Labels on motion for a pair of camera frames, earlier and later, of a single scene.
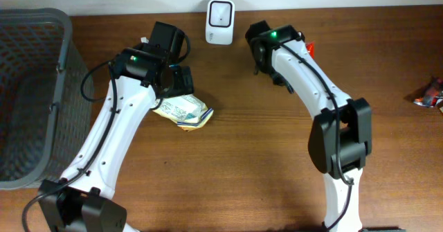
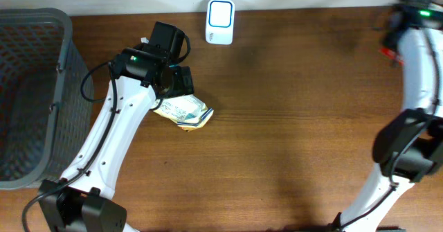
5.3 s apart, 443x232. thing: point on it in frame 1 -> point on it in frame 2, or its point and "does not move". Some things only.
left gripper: [183, 81] does not move
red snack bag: [310, 46] -> [391, 54]
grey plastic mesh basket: [46, 125] does not move
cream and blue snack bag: [187, 111] does not move
